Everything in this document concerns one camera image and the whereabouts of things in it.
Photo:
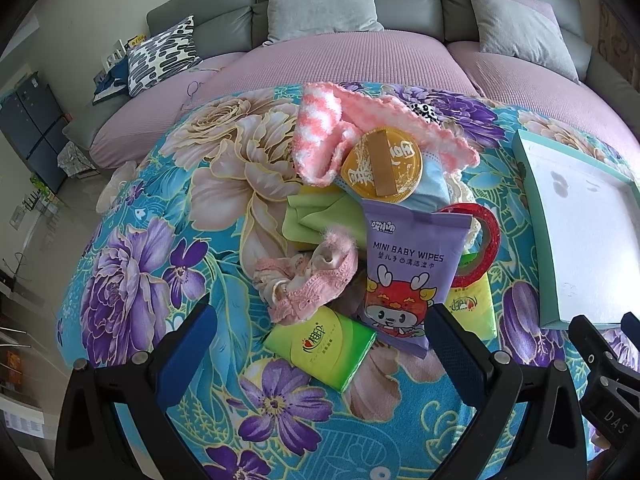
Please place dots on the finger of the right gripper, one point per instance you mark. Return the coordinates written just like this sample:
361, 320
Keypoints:
607, 400
630, 325

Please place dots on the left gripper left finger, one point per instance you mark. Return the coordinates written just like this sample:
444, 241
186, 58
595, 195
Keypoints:
91, 444

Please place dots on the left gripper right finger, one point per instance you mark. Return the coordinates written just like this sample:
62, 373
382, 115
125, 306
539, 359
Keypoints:
550, 442

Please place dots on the green tissue pack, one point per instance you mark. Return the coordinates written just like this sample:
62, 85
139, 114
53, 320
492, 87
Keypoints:
329, 346
473, 308

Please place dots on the red tape roll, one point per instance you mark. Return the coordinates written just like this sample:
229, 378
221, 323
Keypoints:
470, 272

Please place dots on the purple baby wipes pack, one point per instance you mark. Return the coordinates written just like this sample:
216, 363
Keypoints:
412, 258

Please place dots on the cream lace cloth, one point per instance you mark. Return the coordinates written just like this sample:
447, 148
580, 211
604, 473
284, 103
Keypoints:
459, 192

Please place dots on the pink lace garment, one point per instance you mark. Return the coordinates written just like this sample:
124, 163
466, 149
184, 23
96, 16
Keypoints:
296, 287

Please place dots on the green cloth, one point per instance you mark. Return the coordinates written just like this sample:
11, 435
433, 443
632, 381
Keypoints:
312, 211

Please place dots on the orange round lid container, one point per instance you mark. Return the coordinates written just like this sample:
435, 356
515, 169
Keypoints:
386, 164

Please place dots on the pink white fluffy sock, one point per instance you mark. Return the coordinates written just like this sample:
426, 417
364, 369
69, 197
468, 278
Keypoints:
331, 120

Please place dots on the teal white tray box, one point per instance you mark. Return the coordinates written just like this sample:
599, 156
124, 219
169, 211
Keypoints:
585, 217

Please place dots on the floral blue blanket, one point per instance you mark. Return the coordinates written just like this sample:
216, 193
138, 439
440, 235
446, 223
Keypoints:
207, 203

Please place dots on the black white patterned cloth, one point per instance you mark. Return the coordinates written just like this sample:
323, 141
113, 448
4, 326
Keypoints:
428, 112

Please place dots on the dark blue cabinet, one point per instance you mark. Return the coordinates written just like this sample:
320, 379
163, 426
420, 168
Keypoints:
33, 123

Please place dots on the grey sofa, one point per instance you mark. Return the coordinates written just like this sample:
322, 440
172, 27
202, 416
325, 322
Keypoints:
431, 43

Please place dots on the grey purple pillow right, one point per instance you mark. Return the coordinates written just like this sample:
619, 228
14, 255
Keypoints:
524, 29

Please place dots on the books beside sofa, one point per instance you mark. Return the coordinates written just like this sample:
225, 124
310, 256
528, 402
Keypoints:
113, 79

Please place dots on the black white patterned pillow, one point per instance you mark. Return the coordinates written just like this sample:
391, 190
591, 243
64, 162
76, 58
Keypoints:
164, 55

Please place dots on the grey pillow middle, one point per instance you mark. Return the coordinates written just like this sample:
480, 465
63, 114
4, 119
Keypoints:
293, 19

